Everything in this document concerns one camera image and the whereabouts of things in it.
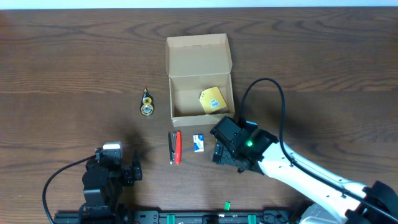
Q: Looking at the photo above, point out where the yellow sticky note pad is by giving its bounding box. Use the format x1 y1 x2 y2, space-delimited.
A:
199 86 227 114

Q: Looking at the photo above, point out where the black yellow correction tape dispenser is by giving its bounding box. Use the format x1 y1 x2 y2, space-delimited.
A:
140 88 154 116

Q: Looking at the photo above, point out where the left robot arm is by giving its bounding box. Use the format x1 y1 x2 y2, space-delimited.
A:
82 148 142 217

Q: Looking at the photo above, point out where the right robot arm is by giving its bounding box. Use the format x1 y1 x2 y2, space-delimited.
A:
210 126 397 223

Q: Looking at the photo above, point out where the red black stapler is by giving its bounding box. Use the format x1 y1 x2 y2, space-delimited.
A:
168 131 182 165

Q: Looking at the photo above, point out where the small green clip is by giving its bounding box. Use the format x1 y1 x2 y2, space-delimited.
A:
224 202 231 211

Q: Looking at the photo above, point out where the open cardboard box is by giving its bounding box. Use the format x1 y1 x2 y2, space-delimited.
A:
165 34 235 128

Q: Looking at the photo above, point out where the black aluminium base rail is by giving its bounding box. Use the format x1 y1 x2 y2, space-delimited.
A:
54 210 297 224

